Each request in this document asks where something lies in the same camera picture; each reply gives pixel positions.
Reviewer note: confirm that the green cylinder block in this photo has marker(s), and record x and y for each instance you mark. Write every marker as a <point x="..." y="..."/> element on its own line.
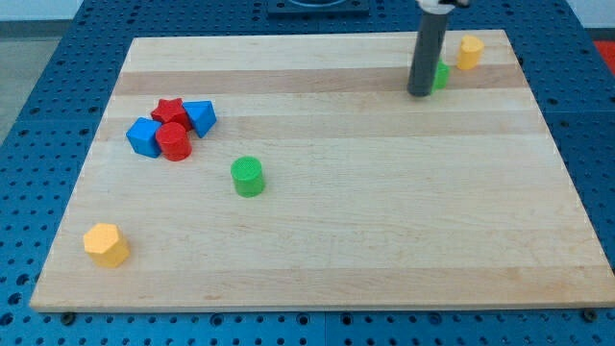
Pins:
<point x="247" y="175"/>

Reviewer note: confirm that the red star block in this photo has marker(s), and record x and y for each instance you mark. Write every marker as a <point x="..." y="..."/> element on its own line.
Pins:
<point x="171" y="110"/>

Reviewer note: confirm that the green star block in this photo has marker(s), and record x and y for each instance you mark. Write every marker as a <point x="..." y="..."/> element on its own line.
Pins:
<point x="441" y="77"/>

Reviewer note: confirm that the wooden board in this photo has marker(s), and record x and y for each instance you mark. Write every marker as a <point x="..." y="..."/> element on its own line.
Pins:
<point x="373" y="199"/>

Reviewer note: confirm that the blue triangle block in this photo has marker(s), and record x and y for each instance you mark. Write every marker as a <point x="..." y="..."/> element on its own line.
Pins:
<point x="201" y="115"/>

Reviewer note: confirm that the red cylinder block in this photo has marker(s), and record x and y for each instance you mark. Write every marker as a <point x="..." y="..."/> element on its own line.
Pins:
<point x="173" y="141"/>

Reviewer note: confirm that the blue cube block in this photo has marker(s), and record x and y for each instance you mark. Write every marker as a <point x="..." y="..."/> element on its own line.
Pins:
<point x="142" y="137"/>

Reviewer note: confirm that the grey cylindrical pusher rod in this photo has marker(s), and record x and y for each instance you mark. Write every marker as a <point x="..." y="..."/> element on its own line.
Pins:
<point x="430" y="38"/>

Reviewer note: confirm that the yellow heart block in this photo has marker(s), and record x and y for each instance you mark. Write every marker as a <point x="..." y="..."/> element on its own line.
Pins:
<point x="469" y="52"/>

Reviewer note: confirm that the yellow hexagon block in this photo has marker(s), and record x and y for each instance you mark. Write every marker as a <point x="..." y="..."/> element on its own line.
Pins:
<point x="106" y="245"/>

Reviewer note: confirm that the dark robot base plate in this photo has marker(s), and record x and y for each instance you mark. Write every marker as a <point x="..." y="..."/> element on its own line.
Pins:
<point x="289" y="8"/>

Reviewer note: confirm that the white rod mount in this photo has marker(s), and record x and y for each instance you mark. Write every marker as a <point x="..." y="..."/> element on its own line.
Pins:
<point x="441" y="7"/>

